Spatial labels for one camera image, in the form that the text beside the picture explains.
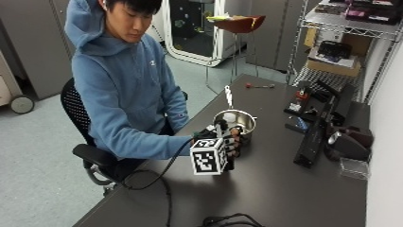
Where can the white object in pot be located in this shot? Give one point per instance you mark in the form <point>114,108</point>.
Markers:
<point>230,117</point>

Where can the white marker cube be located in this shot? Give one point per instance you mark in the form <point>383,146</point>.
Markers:
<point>208,156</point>

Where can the small blue-black device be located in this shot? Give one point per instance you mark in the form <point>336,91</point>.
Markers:
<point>297,124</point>

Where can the long black bar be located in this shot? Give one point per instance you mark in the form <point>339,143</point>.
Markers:
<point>313,142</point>

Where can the black device with red part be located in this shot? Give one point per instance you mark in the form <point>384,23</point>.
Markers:
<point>299,102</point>

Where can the person in blue hoodie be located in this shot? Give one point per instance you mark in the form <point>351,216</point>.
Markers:
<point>126,94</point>

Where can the black rounded device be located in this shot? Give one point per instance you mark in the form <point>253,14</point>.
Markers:
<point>351,145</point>

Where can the black stand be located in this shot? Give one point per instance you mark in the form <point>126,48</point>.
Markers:
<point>336,91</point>

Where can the clear plastic box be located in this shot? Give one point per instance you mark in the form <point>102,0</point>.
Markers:
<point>355,168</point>

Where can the white-framed glass cabinet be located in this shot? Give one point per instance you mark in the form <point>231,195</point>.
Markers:
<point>194,31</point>

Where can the grey cabinet doors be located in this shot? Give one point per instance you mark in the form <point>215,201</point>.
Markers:
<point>273,34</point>

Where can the flat cardboard box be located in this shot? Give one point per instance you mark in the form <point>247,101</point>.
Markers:
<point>332,67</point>

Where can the red bar stool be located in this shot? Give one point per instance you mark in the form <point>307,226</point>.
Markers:
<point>240,25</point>

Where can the black mesh office chair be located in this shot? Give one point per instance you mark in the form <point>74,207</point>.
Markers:
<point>78,116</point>

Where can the black pouch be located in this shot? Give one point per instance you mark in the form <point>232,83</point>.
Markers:
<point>335,49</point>

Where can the large cardboard box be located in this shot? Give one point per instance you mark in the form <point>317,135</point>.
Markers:
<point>357,42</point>

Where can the dark boxes with pink print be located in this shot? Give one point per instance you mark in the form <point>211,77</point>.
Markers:
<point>361,9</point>

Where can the grey cabinet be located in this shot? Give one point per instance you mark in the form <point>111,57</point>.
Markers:
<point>38,47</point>

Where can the beige cart with wheel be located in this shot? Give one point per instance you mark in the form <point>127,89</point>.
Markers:
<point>13,91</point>

